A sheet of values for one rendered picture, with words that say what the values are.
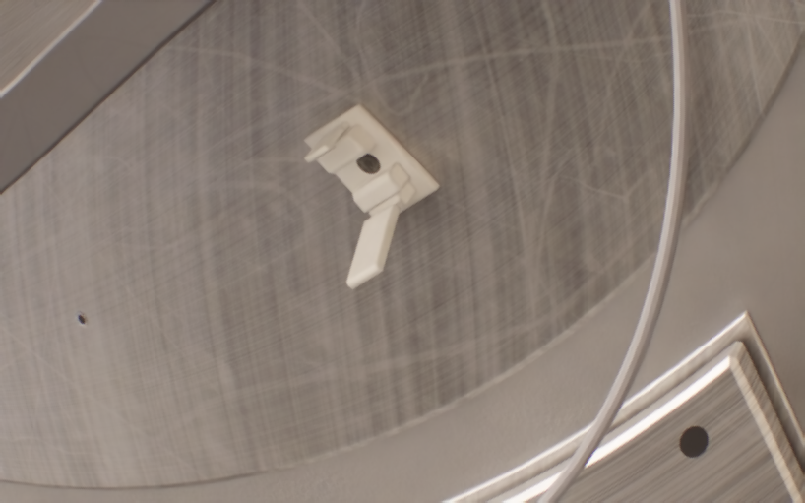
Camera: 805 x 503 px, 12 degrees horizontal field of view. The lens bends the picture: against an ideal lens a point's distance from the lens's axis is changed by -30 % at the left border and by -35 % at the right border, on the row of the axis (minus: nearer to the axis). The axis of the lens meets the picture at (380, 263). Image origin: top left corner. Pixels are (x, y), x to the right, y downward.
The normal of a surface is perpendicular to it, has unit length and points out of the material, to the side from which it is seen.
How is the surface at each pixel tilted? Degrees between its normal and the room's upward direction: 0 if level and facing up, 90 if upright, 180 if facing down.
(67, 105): 90
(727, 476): 90
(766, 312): 90
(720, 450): 90
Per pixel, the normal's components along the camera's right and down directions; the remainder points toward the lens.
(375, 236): -0.75, -0.54
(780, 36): -0.41, 0.55
